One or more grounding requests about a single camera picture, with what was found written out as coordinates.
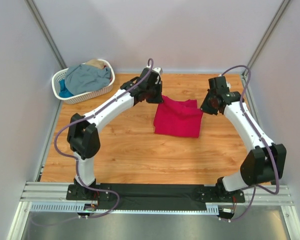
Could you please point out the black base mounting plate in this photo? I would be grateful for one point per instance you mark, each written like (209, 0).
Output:
(154, 196)

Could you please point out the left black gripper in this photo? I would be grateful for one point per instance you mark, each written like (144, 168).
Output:
(155, 93)

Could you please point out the grey blue shirt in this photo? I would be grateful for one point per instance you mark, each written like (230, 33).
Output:
(83, 78)

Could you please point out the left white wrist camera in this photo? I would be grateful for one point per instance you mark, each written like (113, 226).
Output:
(158, 71)

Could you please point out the bright blue garment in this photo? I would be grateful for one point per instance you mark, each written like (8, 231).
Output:
(64, 92)

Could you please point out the slotted grey cable duct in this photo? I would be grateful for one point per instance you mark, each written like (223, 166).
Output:
(87, 208)

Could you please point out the right aluminium corner post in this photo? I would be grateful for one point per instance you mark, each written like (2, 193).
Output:
(269, 31)

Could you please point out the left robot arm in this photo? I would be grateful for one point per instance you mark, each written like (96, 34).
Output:
(83, 134)

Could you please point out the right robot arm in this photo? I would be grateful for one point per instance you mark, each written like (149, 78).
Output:
(265, 159)

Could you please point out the white plastic laundry basket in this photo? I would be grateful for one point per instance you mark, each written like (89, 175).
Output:
(82, 97)

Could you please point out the beige garment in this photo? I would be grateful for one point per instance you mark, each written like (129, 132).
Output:
(100, 64)

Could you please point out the left aluminium corner post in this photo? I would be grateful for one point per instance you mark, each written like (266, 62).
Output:
(45, 31)

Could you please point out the aluminium corner post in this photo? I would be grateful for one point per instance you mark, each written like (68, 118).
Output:
(269, 31)
(45, 31)

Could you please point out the aluminium frame rail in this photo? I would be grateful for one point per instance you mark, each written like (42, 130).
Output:
(35, 191)

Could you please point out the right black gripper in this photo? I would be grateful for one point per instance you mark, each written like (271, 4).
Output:
(207, 106)

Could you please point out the red t shirt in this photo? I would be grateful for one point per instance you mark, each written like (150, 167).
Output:
(178, 118)

